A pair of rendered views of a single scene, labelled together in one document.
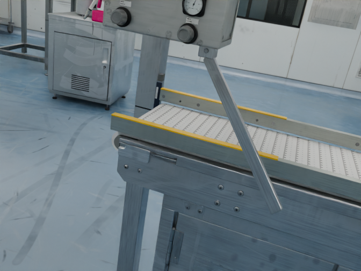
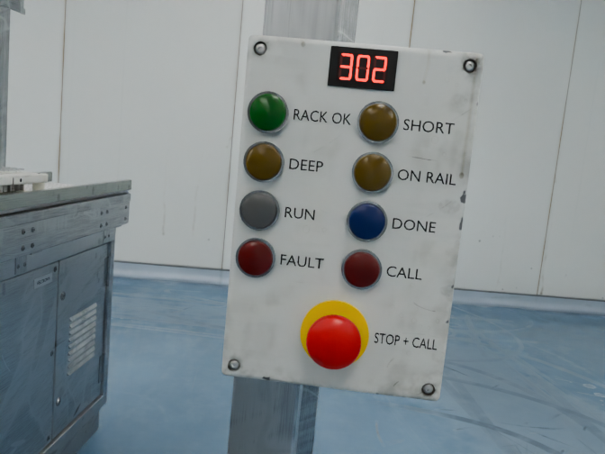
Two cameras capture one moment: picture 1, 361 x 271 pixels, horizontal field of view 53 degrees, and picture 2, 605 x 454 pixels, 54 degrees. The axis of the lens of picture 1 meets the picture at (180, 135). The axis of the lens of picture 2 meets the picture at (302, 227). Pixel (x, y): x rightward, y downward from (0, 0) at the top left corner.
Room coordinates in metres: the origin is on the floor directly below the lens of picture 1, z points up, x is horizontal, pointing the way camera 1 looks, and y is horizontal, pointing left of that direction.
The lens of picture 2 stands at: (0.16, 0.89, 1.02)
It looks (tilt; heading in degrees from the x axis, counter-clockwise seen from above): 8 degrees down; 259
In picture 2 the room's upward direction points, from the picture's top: 5 degrees clockwise
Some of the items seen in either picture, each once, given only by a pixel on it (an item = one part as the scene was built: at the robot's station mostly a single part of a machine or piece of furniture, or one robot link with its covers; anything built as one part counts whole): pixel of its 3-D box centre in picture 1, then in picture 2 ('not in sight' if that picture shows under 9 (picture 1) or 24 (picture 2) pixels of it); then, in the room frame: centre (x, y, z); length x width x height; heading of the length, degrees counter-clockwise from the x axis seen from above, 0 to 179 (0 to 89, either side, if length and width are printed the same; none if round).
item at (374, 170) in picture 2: not in sight; (372, 172); (0.03, 0.48, 1.01); 0.03 x 0.01 x 0.03; 165
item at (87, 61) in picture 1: (93, 59); not in sight; (3.38, 0.93, 0.38); 0.63 x 0.57 x 0.76; 83
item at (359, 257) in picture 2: not in sight; (361, 269); (0.03, 0.48, 0.94); 0.03 x 0.01 x 0.03; 165
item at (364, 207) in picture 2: not in sight; (366, 222); (0.03, 0.48, 0.97); 0.03 x 0.01 x 0.03; 165
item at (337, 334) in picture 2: not in sight; (334, 336); (0.05, 0.48, 0.88); 0.04 x 0.04 x 0.04; 75
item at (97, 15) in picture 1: (103, 16); not in sight; (3.17, 0.81, 0.80); 0.16 x 0.12 x 0.09; 83
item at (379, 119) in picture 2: not in sight; (377, 122); (0.03, 0.48, 1.04); 0.03 x 0.01 x 0.03; 165
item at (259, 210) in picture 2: not in sight; (258, 210); (0.11, 0.45, 0.97); 0.03 x 0.01 x 0.03; 165
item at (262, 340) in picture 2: not in sight; (347, 218); (0.04, 0.44, 0.97); 0.17 x 0.06 x 0.26; 165
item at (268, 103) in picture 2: not in sight; (267, 112); (0.11, 0.45, 1.04); 0.03 x 0.01 x 0.03; 165
